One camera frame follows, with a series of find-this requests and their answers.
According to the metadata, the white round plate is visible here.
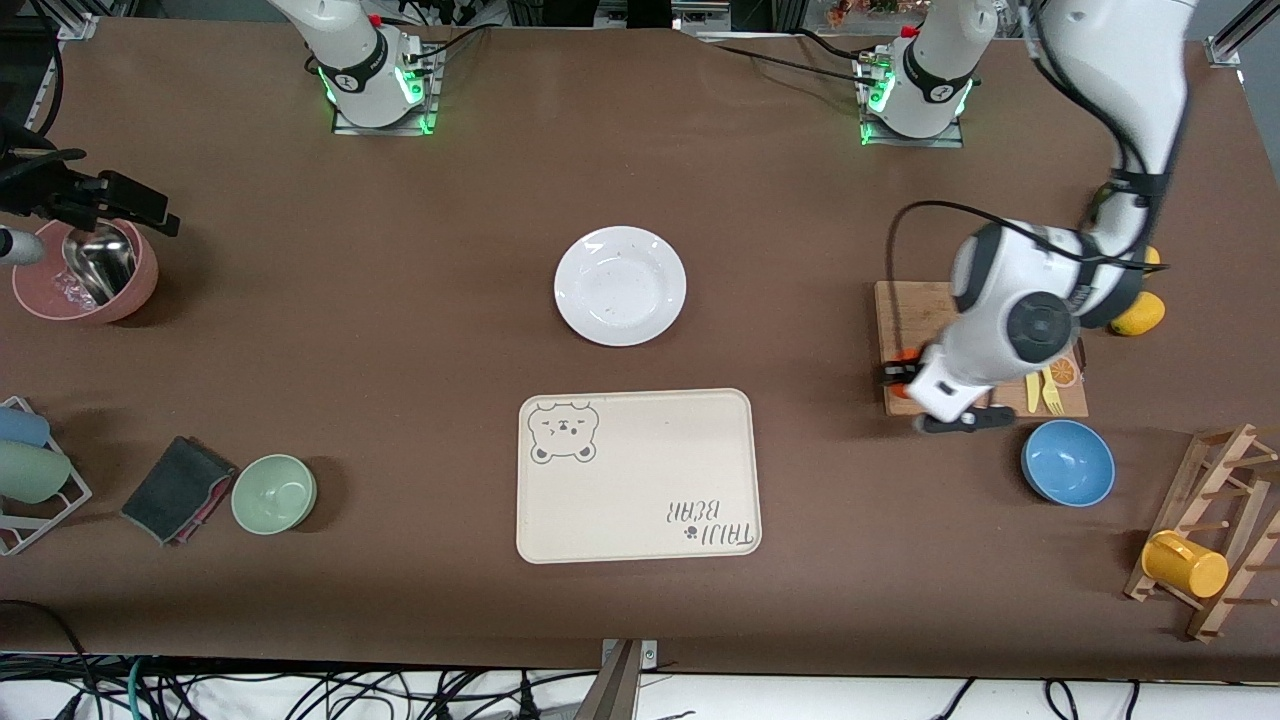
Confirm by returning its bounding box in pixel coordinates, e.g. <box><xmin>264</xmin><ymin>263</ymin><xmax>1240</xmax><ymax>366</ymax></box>
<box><xmin>554</xmin><ymin>226</ymin><xmax>688</xmax><ymax>348</ymax></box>

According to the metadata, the pink bowl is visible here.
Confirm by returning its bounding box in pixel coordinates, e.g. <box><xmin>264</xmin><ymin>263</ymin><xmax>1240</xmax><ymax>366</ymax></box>
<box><xmin>12</xmin><ymin>220</ymin><xmax>159</xmax><ymax>324</ymax></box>

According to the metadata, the wooden cutting board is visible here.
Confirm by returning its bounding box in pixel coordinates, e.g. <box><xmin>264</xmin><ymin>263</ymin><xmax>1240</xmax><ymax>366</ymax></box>
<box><xmin>875</xmin><ymin>281</ymin><xmax>1090</xmax><ymax>418</ymax></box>

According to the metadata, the metal scoop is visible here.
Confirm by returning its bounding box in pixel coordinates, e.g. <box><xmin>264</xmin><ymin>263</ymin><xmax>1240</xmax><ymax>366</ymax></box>
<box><xmin>60</xmin><ymin>225</ymin><xmax>138</xmax><ymax>306</ymax></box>

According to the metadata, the blue bowl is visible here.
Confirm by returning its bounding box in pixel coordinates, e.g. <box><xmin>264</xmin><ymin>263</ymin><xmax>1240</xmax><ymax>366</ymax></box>
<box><xmin>1021</xmin><ymin>420</ymin><xmax>1117</xmax><ymax>508</ymax></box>

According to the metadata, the light blue cup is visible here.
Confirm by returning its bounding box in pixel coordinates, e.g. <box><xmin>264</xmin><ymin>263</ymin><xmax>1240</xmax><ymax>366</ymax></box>
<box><xmin>0</xmin><ymin>406</ymin><xmax>51</xmax><ymax>449</ymax></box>

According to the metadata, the yellow mango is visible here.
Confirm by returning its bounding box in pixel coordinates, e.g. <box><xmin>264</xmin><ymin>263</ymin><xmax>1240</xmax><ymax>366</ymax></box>
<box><xmin>1110</xmin><ymin>290</ymin><xmax>1167</xmax><ymax>337</ymax></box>

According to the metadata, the dark grey folded cloth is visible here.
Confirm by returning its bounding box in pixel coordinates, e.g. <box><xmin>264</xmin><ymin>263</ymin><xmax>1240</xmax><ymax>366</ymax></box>
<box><xmin>121</xmin><ymin>436</ymin><xmax>233</xmax><ymax>543</ymax></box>

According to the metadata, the cream tray with bear print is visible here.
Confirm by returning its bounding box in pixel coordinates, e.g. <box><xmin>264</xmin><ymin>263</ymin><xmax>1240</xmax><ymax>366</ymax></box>
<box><xmin>516</xmin><ymin>388</ymin><xmax>763</xmax><ymax>565</ymax></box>

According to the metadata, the pale green cup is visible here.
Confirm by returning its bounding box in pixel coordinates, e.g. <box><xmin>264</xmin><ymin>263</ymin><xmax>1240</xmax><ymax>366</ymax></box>
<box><xmin>0</xmin><ymin>440</ymin><xmax>73</xmax><ymax>505</ymax></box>

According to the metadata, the pink folded cloth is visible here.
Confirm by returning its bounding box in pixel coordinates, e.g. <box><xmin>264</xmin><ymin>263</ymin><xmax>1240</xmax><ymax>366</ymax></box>
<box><xmin>168</xmin><ymin>470</ymin><xmax>239</xmax><ymax>547</ymax></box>

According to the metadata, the pale green bowl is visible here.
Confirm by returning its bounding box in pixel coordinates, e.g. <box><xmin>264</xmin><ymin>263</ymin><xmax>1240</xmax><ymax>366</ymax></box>
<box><xmin>231</xmin><ymin>454</ymin><xmax>318</xmax><ymax>536</ymax></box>

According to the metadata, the wooden mug rack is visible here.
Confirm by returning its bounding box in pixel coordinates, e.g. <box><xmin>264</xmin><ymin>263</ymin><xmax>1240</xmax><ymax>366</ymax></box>
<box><xmin>1123</xmin><ymin>423</ymin><xmax>1280</xmax><ymax>643</ymax></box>

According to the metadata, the yellow mug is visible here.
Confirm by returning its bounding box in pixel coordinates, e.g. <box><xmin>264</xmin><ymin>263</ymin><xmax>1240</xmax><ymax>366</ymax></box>
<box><xmin>1141</xmin><ymin>530</ymin><xmax>1230</xmax><ymax>599</ymax></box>

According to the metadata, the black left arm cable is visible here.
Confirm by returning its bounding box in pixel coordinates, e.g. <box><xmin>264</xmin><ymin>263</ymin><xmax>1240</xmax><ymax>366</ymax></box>
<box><xmin>884</xmin><ymin>0</ymin><xmax>1171</xmax><ymax>346</ymax></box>

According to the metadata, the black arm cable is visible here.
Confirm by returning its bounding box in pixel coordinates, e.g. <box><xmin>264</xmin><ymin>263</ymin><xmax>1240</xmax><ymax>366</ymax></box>
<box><xmin>0</xmin><ymin>0</ymin><xmax>89</xmax><ymax>201</ymax></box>
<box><xmin>884</xmin><ymin>0</ymin><xmax>1171</xmax><ymax>346</ymax></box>

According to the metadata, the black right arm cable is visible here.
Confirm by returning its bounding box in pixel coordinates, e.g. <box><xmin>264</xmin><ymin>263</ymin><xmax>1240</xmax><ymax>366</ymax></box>
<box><xmin>0</xmin><ymin>0</ymin><xmax>89</xmax><ymax>201</ymax></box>

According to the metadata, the aluminium frame profile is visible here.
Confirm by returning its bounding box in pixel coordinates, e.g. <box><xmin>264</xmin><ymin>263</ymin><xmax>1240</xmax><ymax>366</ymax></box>
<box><xmin>1205</xmin><ymin>0</ymin><xmax>1280</xmax><ymax>67</ymax></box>
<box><xmin>22</xmin><ymin>12</ymin><xmax>99</xmax><ymax>136</ymax></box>

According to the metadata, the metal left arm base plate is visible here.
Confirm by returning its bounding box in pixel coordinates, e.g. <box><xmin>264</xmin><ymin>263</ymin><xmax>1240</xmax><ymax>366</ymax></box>
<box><xmin>858</xmin><ymin>55</ymin><xmax>966</xmax><ymax>149</ymax></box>

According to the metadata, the white wire rack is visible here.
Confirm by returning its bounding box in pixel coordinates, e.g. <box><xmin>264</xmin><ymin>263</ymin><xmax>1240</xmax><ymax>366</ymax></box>
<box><xmin>0</xmin><ymin>396</ymin><xmax>93</xmax><ymax>557</ymax></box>

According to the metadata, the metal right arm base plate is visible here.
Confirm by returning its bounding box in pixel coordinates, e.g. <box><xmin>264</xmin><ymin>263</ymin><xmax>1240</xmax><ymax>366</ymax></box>
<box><xmin>333</xmin><ymin>40</ymin><xmax>442</xmax><ymax>136</ymax></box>

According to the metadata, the black base power cable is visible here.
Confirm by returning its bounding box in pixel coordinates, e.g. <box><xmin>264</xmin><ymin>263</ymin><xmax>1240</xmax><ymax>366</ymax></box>
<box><xmin>700</xmin><ymin>30</ymin><xmax>886</xmax><ymax>91</ymax></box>

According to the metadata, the metal table edge bracket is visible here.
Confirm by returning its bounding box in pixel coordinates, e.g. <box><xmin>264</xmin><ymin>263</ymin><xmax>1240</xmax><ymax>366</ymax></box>
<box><xmin>601</xmin><ymin>640</ymin><xmax>658</xmax><ymax>673</ymax></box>

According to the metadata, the grey camera stand pole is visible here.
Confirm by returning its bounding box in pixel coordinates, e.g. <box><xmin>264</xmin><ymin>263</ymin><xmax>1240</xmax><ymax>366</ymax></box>
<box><xmin>573</xmin><ymin>642</ymin><xmax>643</xmax><ymax>720</ymax></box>

